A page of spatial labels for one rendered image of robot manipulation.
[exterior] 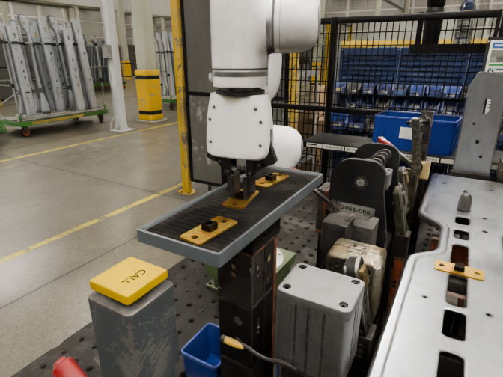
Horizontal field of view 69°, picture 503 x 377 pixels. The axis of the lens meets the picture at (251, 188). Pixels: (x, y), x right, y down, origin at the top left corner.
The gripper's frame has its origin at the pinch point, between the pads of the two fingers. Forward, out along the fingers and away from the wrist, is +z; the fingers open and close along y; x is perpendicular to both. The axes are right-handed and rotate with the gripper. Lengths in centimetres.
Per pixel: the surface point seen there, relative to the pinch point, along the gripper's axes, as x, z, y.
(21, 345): 45, 119, -139
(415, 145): 64, 5, 31
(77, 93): 547, 57, -571
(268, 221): -6.7, 2.7, 6.8
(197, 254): -18.7, 2.7, 1.5
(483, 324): 1.3, 18.5, 39.2
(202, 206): -5.3, 2.5, -4.7
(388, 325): -4.5, 18.1, 25.5
